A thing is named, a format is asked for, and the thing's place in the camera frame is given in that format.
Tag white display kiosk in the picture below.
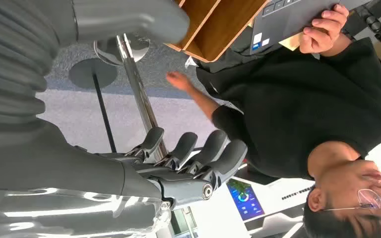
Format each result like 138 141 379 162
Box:
190 177 316 238

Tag blue display screen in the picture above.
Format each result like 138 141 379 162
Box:
226 178 266 221

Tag thin-frame eyeglasses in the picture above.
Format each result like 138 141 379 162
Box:
321 188 381 213

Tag black round-base stand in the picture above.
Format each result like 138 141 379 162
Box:
68 58 118 154

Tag yellow paper sheet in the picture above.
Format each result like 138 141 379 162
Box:
278 32 305 52

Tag grey laptop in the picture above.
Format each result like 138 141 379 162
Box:
250 0 372 56

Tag black tripod equipment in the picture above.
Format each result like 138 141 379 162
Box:
341 0 381 74

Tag person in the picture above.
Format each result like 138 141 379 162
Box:
166 3 381 238

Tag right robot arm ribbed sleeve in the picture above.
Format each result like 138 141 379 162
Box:
0 0 76 147

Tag small white paper tag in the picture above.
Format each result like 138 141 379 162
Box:
184 56 198 69

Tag chrome table stand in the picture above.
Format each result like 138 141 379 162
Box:
93 33 169 162

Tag wooden desk organizer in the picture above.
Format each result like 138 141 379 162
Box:
164 0 270 63

